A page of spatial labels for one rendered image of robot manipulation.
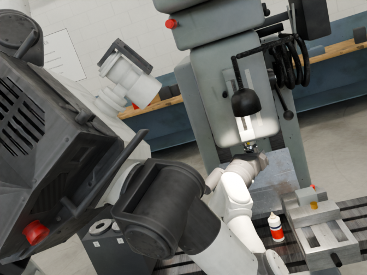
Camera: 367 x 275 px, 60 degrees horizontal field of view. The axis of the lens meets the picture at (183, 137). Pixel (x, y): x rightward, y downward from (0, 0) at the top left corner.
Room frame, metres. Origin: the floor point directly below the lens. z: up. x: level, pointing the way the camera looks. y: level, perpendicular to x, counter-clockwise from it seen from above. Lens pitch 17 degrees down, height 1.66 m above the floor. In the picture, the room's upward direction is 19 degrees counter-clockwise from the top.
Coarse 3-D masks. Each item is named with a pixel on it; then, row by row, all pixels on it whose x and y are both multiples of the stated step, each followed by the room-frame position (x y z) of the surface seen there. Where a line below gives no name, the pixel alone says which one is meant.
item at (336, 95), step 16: (320, 48) 4.21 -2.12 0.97; (336, 48) 4.30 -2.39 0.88; (352, 48) 3.97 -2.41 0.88; (160, 96) 4.79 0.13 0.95; (176, 96) 4.76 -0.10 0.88; (320, 96) 4.52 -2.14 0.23; (336, 96) 4.27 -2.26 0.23; (352, 96) 4.05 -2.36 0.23; (128, 112) 4.74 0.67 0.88; (144, 112) 4.54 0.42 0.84; (160, 144) 4.80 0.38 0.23; (176, 144) 4.53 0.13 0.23
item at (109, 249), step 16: (96, 224) 1.10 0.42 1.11; (112, 224) 1.08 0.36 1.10; (96, 240) 1.02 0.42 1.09; (112, 240) 1.00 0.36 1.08; (96, 256) 1.03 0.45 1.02; (112, 256) 1.01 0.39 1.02; (128, 256) 0.99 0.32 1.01; (144, 256) 0.98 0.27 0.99; (112, 272) 1.02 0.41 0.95; (128, 272) 1.00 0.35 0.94; (144, 272) 0.98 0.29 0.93
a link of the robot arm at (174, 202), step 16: (160, 176) 0.52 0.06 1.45; (176, 176) 0.51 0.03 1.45; (160, 192) 0.48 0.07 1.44; (176, 192) 0.48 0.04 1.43; (192, 192) 0.49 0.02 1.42; (144, 208) 0.45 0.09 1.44; (160, 208) 0.45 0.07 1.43; (176, 208) 0.46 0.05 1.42; (192, 208) 0.48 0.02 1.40; (208, 208) 0.50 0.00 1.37; (176, 224) 0.44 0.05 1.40; (192, 224) 0.47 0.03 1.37; (208, 224) 0.48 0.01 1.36; (176, 240) 0.43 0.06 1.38; (192, 240) 0.46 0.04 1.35; (208, 240) 0.47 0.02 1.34
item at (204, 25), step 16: (224, 0) 0.84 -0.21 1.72; (240, 0) 0.83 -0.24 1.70; (256, 0) 0.83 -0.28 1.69; (176, 16) 0.87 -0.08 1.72; (192, 16) 0.86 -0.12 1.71; (208, 16) 0.85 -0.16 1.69; (224, 16) 0.84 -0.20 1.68; (240, 16) 0.84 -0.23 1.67; (256, 16) 0.83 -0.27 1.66; (176, 32) 0.87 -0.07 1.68; (192, 32) 0.86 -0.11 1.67; (208, 32) 0.85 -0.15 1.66; (224, 32) 0.85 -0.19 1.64
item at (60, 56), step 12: (48, 36) 5.61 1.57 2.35; (60, 36) 5.57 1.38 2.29; (48, 48) 5.63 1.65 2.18; (60, 48) 5.59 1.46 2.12; (72, 48) 5.55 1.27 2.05; (48, 60) 5.65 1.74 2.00; (60, 60) 5.61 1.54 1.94; (72, 60) 5.57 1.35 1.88; (60, 72) 5.62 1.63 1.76; (72, 72) 5.58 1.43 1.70; (84, 72) 5.54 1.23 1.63
